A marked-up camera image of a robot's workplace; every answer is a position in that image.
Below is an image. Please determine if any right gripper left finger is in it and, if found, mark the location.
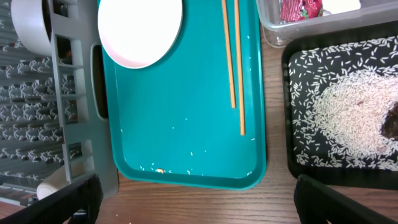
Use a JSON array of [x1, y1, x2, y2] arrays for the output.
[[1, 174, 103, 224]]

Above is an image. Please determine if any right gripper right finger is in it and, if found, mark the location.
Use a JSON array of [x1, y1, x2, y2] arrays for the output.
[[294, 175, 397, 224]]

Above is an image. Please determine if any white cup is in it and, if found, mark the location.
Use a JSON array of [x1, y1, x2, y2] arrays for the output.
[[36, 167, 70, 200]]

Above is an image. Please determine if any grey bowl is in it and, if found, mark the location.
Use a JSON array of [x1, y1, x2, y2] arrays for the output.
[[11, 0, 52, 56]]

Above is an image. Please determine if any red snack wrapper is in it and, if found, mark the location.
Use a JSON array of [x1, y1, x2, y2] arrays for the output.
[[280, 0, 323, 22]]

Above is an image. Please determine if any wooden chopstick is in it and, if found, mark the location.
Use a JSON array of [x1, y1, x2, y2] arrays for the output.
[[221, 0, 236, 109], [234, 0, 246, 136]]

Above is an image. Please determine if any white tissue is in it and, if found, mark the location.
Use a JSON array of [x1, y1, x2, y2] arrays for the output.
[[322, 0, 361, 14]]

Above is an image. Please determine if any grey plastic dish rack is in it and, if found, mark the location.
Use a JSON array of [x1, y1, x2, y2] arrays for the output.
[[1, 1, 119, 207]]

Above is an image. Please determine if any black tray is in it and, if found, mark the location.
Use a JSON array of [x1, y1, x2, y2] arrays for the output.
[[282, 21, 397, 190]]

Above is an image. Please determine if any teal serving tray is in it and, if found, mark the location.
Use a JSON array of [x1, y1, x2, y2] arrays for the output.
[[103, 1, 267, 190]]

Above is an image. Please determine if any clear plastic bin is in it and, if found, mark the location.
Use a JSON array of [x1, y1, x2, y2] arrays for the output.
[[256, 0, 397, 48]]

